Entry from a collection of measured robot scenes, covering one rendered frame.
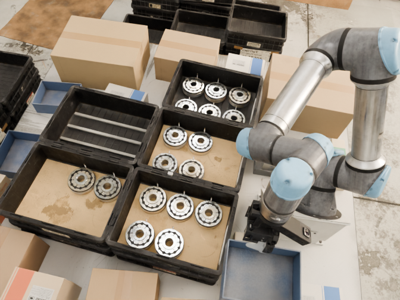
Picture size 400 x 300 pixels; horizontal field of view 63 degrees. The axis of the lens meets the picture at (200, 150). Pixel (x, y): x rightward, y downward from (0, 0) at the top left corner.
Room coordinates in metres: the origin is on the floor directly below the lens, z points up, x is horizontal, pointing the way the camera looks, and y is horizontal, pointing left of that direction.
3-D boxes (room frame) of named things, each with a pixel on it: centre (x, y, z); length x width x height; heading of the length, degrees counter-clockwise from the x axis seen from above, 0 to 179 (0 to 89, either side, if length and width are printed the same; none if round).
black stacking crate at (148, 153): (0.68, 0.01, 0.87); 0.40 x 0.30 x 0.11; 81
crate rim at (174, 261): (0.38, 0.06, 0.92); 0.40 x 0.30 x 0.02; 81
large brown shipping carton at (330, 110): (1.12, -0.49, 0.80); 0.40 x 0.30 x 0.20; 84
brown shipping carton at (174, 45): (1.31, 0.12, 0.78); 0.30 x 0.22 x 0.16; 83
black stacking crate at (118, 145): (0.74, 0.41, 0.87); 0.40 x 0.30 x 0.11; 81
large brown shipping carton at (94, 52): (1.25, 0.55, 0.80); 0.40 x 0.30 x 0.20; 88
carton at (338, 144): (0.79, -0.64, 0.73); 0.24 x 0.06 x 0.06; 177
